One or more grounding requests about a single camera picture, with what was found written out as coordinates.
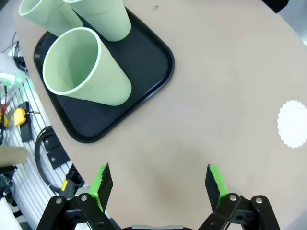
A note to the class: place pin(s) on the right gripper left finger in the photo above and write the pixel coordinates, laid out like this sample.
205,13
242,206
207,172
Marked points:
99,182

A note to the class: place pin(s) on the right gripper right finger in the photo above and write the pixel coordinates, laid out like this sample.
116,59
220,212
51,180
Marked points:
216,184

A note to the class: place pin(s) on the light green plastic cup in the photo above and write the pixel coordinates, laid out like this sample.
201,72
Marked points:
55,16
108,21
105,81

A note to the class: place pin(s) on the black connector with yellow label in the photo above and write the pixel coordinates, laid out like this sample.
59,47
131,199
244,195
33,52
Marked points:
69,183

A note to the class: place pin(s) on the black angle brackets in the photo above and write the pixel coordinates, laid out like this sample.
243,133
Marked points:
57,155

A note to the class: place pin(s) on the grey slotted mounting platform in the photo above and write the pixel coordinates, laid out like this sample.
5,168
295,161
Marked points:
24,184

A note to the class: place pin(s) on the black flat mounting plate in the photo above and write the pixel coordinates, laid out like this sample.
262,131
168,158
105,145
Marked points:
26,133

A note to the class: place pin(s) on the brown cardboard tube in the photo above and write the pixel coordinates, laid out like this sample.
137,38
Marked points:
12,155

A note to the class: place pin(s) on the white scalloped paper coaster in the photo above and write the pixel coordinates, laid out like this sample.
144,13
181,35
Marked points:
293,124

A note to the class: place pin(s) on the yellow box with red button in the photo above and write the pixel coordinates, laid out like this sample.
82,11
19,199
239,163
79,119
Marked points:
3,118

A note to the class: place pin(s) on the black plastic serving tray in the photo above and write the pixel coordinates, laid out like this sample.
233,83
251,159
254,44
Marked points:
148,62

